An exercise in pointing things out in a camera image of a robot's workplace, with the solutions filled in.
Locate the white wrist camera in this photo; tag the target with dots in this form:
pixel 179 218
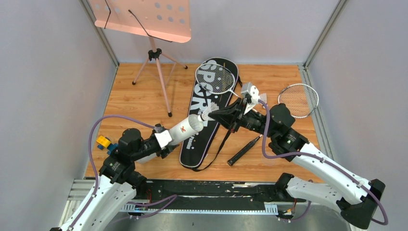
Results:
pixel 250 94
pixel 163 138

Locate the white racket on bag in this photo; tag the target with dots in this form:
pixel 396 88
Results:
pixel 215 78

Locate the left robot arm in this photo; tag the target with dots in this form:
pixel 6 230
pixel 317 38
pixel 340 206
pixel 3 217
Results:
pixel 118 182

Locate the yellow blue toy block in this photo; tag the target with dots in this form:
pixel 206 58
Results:
pixel 105 143

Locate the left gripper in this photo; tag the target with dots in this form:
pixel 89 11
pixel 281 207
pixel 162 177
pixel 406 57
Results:
pixel 170 147

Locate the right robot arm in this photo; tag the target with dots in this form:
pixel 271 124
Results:
pixel 355 198

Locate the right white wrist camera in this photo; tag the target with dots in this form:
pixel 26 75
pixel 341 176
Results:
pixel 250 94

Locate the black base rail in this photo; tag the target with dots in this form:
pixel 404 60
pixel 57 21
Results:
pixel 193 196

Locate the pink music stand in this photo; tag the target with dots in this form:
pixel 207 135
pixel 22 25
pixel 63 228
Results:
pixel 166 20

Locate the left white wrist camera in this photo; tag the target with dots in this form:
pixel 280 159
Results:
pixel 163 138

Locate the black sport racket bag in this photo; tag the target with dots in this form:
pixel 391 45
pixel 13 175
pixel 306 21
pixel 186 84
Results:
pixel 195 149

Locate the shuttlecock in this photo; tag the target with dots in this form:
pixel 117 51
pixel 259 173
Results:
pixel 204 116
pixel 263 97

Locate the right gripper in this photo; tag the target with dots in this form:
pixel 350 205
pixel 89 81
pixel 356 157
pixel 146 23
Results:
pixel 229 116

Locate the white shuttlecock tube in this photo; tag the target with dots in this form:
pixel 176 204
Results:
pixel 185 129

